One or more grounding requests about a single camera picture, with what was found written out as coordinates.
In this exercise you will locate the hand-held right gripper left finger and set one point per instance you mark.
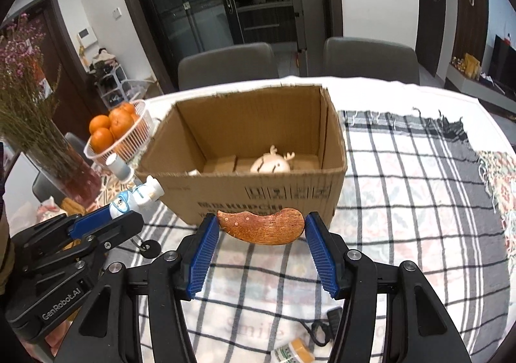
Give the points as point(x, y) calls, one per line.
point(203, 258)

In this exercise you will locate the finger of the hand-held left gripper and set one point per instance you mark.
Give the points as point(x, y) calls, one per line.
point(121, 226)
point(88, 224)

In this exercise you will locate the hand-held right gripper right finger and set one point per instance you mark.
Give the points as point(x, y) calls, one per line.
point(322, 258)

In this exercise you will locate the black head key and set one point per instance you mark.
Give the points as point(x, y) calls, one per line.
point(150, 248)

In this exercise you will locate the brown wooden comb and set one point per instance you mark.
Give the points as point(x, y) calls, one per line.
point(262, 226)

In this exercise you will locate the brown cardboard box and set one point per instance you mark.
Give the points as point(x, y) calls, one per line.
point(282, 185)

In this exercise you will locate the white charger plug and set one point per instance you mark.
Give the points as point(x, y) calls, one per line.
point(193, 172)

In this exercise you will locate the cream deer figurine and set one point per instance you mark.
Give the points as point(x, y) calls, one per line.
point(272, 163)

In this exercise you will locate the woven wicker box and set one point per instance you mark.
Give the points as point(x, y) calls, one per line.
point(74, 207)

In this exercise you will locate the floral fabric tissue cover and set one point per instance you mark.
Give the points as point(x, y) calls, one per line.
point(50, 210)

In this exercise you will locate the small white cylinder speaker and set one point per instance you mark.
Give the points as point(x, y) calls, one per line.
point(117, 165)

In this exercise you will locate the glass vase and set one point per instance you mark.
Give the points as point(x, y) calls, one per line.
point(60, 165)

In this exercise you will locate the orange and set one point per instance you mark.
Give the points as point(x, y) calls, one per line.
point(121, 124)
point(100, 141)
point(128, 107)
point(99, 123)

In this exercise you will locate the grey plaid tablecloth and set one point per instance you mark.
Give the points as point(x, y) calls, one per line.
point(403, 226)

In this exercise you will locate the white plastic fruit basket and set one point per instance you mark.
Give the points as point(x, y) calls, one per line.
point(137, 133)

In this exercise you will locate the white pill bottle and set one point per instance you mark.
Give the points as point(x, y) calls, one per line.
point(292, 351)

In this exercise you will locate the white shoe rack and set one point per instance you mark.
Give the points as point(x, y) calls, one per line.
point(121, 88)

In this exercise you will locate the dried pink flower bouquet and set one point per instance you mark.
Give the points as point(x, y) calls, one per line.
point(24, 84)

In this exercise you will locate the colourful patterned cloth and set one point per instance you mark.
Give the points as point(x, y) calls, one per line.
point(500, 189)

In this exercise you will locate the glass sliding door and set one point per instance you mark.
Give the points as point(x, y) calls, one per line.
point(185, 4)

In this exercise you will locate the white television cabinet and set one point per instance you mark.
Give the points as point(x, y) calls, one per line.
point(479, 88)

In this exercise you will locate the yellow bag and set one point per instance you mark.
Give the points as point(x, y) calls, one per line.
point(471, 65)

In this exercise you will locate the black television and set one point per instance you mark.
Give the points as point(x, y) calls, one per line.
point(506, 62)

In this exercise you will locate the dark room door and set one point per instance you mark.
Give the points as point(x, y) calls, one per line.
point(430, 12)

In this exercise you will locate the dark wardrobe door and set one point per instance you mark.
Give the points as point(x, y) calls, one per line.
point(469, 4)

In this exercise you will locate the white wall intercom panel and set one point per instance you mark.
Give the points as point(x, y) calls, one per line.
point(87, 35)

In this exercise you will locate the white light switch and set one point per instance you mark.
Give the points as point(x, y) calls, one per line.
point(117, 14)

